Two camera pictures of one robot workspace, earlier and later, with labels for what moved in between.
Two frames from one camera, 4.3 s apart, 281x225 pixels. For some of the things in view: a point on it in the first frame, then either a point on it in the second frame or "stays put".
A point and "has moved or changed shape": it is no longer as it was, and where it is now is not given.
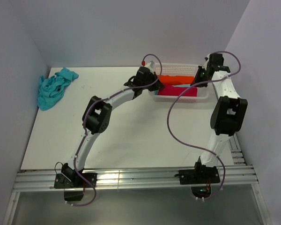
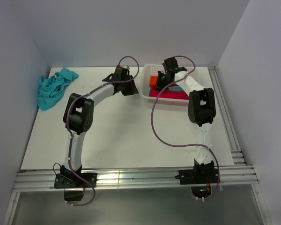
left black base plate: [61, 182] stays put
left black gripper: [157, 86] → [132, 89]
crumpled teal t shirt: [51, 89] stays put
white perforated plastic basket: [179, 69] has moved or changed shape
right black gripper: [196, 78] → [159, 86]
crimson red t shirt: [169, 90] has moved or changed shape
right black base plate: [201, 174] stays put
